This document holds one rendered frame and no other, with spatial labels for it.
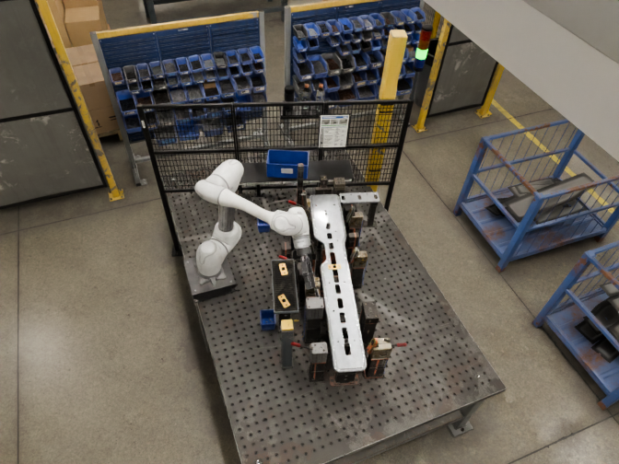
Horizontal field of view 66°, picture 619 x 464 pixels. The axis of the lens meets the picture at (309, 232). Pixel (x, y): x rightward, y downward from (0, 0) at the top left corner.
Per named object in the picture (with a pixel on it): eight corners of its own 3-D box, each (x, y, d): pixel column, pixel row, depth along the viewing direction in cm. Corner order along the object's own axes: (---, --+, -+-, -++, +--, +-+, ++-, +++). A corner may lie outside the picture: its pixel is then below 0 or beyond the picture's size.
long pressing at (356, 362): (372, 370, 263) (372, 369, 262) (332, 373, 261) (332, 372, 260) (338, 194, 353) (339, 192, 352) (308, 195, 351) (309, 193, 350)
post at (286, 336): (293, 367, 293) (294, 331, 260) (281, 368, 292) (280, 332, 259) (292, 356, 298) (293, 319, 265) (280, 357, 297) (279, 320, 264)
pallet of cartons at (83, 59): (129, 138, 541) (103, 51, 463) (52, 156, 516) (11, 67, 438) (110, 84, 612) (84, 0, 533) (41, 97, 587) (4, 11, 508)
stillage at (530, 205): (548, 187, 515) (590, 112, 443) (601, 241, 466) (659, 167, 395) (452, 212, 484) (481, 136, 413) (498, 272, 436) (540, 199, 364)
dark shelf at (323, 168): (354, 181, 362) (354, 178, 359) (233, 185, 353) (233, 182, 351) (349, 162, 376) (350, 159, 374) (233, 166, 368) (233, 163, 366)
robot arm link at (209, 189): (215, 193, 257) (229, 179, 265) (188, 183, 263) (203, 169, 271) (219, 211, 267) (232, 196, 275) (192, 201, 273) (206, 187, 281)
